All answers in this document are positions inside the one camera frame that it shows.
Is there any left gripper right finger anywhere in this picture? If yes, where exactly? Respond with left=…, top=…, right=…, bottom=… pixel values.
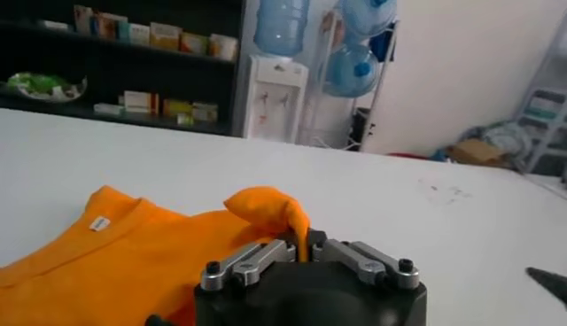
left=309, top=229, right=421, bottom=291

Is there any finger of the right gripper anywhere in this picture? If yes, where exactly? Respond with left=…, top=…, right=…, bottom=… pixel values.
left=525, top=267, right=567, bottom=309

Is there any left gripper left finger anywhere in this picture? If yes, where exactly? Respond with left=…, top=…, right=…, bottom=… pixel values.
left=199, top=238, right=297, bottom=292

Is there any orange t-shirt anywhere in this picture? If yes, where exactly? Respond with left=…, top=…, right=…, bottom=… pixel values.
left=0, top=184, right=313, bottom=326

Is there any pile of grey clothes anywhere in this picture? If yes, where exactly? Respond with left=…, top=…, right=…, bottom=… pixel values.
left=460, top=121, right=532, bottom=172

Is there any black tripod stand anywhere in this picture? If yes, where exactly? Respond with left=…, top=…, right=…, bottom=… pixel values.
left=349, top=107, right=376, bottom=151

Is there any open brown cardboard box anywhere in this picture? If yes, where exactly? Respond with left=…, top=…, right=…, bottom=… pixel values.
left=447, top=138, right=506, bottom=167

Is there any white green medicine box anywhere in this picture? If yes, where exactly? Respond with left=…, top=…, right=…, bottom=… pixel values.
left=190, top=102, right=219, bottom=123

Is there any white water dispenser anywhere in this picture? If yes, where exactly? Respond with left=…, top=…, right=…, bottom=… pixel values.
left=242, top=55, right=310, bottom=144

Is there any grey metal shelving rack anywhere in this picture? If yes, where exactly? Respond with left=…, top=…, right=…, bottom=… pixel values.
left=513, top=8, right=567, bottom=176

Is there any yellow green medicine box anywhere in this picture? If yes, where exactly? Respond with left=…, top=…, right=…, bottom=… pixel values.
left=162, top=98, right=192, bottom=119

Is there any white metal jug rack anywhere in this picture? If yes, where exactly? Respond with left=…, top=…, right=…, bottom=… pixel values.
left=305, top=8, right=400, bottom=151

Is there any red white medicine box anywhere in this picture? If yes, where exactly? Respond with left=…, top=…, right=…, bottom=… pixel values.
left=123, top=90, right=159, bottom=114

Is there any flat white medicine box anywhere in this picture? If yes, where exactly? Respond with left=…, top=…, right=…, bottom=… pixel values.
left=93, top=102, right=125, bottom=116

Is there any labelled blue water jug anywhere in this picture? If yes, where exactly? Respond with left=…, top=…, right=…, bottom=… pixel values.
left=252, top=0, right=311, bottom=58

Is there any black shelving unit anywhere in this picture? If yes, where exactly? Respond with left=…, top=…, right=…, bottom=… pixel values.
left=0, top=0, right=247, bottom=136

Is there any yellow white medicine box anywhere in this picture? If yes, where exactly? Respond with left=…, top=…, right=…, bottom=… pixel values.
left=149, top=21, right=183, bottom=51

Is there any white teal medicine box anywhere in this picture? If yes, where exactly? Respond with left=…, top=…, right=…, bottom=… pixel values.
left=128, top=22, right=151, bottom=46

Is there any bowl with green fruit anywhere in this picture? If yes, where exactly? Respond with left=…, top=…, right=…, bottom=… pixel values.
left=6, top=72, right=89, bottom=104

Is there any red orange medicine box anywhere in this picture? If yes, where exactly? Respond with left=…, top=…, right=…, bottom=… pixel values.
left=92, top=12, right=129, bottom=41

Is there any tall white red box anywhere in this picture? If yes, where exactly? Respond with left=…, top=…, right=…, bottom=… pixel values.
left=73, top=4, right=94, bottom=35

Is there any small flat white box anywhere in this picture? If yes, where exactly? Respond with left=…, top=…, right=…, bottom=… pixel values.
left=39, top=19, right=70, bottom=32

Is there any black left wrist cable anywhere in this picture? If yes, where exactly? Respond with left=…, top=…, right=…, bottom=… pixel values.
left=144, top=313, right=178, bottom=326

